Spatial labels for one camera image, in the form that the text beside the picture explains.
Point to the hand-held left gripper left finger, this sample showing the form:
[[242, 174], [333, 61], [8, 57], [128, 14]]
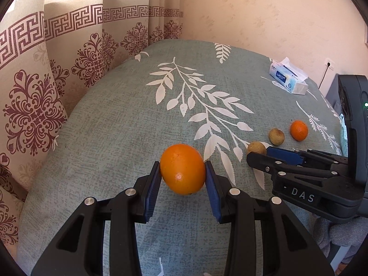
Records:
[[152, 195]]

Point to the teal leaf-print tablecloth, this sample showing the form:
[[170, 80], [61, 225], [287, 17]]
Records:
[[115, 135]]

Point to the brown kiwi farther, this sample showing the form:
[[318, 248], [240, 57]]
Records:
[[276, 136]]

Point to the person's right hand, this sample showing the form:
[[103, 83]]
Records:
[[342, 233]]

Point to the cream curtain with maroon pattern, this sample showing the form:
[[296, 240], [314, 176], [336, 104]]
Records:
[[72, 49]]

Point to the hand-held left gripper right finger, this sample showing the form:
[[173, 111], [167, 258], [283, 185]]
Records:
[[213, 195]]

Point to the large oval orange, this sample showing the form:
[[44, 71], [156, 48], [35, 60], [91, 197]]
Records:
[[182, 166]]

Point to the tissue box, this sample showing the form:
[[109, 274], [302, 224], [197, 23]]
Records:
[[287, 80]]

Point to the light blue plastic lattice basket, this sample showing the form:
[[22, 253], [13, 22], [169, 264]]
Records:
[[344, 138]]

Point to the small brown longan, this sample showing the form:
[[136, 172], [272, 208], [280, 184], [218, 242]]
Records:
[[256, 148]]

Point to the white wall socket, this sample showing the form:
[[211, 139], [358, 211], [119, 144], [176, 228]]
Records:
[[330, 64]]

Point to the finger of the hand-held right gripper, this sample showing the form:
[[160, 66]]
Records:
[[260, 162], [283, 154]]

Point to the round orange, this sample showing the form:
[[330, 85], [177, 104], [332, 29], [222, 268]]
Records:
[[299, 130]]

